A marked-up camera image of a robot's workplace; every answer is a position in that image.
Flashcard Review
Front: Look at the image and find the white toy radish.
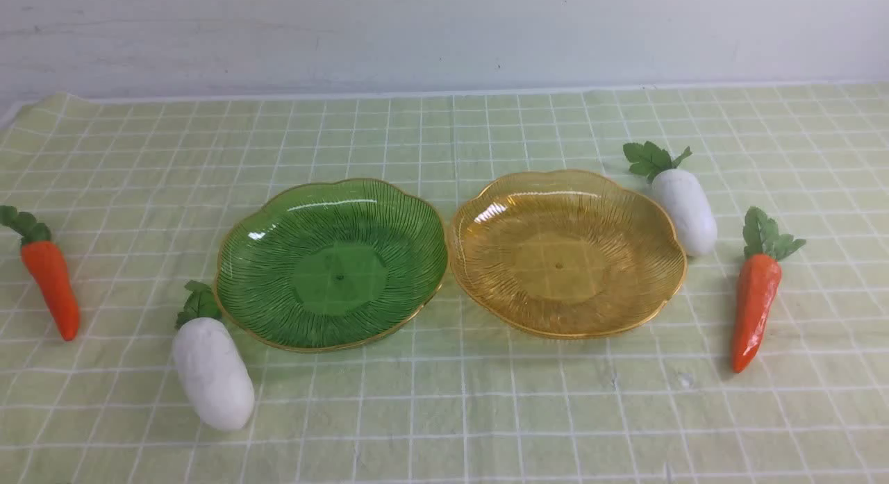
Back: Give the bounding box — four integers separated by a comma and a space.
622, 140, 717, 257
172, 281, 255, 431

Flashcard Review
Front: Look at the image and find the orange toy carrot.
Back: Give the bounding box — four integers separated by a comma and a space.
731, 206, 806, 374
1, 205, 80, 342

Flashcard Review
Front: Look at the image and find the green ribbed plastic plate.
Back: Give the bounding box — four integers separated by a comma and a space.
213, 178, 448, 352

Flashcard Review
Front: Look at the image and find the amber ribbed plastic plate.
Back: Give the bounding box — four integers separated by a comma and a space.
447, 169, 688, 340

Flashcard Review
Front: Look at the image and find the green checked tablecloth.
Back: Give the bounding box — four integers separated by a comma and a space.
1, 83, 888, 483

